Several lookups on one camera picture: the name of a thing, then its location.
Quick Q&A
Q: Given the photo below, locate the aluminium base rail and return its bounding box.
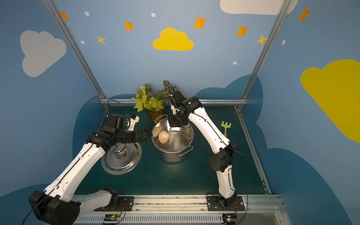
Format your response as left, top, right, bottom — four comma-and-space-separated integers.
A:
75, 193, 291, 225

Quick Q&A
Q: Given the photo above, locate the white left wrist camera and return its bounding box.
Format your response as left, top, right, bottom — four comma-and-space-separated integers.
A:
127, 114, 140, 131

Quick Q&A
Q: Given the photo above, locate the aluminium frame post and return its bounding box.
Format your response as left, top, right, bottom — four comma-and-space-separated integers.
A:
240, 0, 292, 101
43, 0, 106, 98

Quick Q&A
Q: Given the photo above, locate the steel pot lid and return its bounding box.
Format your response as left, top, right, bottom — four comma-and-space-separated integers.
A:
101, 143, 143, 175

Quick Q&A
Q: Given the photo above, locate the aluminium frame back bar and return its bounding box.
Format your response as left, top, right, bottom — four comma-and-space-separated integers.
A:
99, 98, 247, 105

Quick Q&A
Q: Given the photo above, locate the stainless steel stock pot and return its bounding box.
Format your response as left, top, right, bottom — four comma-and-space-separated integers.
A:
151, 115, 194, 163

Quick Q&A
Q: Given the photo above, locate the beige plastic ladle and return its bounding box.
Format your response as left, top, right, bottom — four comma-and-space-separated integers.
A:
158, 126, 171, 144

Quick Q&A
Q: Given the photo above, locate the aluminium frame left post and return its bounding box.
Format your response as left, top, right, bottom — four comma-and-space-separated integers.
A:
43, 0, 106, 98

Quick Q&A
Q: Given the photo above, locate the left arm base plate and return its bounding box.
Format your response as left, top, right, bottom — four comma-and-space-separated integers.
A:
94, 196, 134, 212

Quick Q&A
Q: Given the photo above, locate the green toy rake wooden handle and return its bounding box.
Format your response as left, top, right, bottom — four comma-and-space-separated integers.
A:
221, 121, 232, 137

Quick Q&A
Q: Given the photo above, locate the green potted plant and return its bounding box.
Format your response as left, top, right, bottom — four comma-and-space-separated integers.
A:
130, 81, 178, 123

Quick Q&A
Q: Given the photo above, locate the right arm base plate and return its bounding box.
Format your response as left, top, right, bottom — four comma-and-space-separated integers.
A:
205, 195, 246, 212

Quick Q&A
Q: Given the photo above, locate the aluminium frame right post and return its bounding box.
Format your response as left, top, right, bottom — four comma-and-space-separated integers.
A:
240, 0, 292, 101

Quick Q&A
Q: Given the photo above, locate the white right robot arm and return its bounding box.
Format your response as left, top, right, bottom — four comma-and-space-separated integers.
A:
168, 91, 237, 209

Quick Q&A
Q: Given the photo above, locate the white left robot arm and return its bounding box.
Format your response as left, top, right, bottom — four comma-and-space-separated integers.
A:
29, 129, 152, 225

